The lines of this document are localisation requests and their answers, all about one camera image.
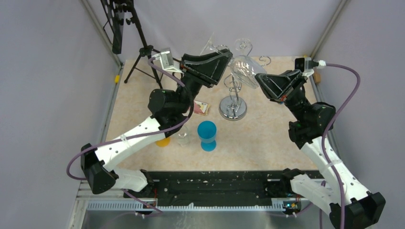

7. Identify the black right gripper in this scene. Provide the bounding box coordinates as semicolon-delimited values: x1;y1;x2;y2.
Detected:
254;70;309;123

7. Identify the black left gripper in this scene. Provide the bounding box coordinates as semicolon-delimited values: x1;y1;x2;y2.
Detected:
176;49;233;114

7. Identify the clear small wine glass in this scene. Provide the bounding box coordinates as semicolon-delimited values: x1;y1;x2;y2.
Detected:
200;33;267;89

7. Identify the blue wine glass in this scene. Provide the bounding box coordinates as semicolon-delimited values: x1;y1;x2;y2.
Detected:
197;121;217;152

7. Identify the clear patterned wine glass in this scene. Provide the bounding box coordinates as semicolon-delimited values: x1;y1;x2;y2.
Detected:
175;125;190;146

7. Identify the yellow wine glass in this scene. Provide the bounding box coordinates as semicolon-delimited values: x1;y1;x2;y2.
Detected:
155;137;171;147

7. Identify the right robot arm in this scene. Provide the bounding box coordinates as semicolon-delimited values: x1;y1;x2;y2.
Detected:
255;70;386;229

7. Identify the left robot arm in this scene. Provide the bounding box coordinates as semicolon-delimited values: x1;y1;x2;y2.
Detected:
80;49;233;197

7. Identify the clear tall stemmed glass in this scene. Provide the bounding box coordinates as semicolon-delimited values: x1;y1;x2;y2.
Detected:
234;38;253;57

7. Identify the chrome wine glass rack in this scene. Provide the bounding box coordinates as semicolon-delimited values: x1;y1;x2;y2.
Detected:
219;62;267;121

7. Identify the playing card box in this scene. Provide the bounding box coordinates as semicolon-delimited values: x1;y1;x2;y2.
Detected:
193;101;211;116

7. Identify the black tripod stand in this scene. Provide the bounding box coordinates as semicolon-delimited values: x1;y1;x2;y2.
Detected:
123;0;163;89

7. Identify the black perforated plate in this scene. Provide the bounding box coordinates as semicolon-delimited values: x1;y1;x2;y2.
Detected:
100;0;125;54

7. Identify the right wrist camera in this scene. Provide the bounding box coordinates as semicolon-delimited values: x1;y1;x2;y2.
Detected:
294;57;326;77

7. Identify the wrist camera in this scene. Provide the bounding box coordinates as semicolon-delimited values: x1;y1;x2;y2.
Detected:
153;48;182;73
294;57;326;77

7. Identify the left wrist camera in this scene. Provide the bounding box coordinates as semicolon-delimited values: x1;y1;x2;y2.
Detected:
153;48;182;73

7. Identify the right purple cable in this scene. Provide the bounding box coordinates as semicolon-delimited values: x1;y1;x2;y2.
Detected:
318;63;362;229

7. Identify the purple cable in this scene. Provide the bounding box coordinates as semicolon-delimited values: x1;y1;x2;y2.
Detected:
318;63;362;229
65;55;195;216

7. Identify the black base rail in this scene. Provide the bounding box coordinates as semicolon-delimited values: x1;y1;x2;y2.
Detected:
123;170;325;209

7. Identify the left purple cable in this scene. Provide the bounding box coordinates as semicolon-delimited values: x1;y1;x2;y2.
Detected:
65;55;195;216

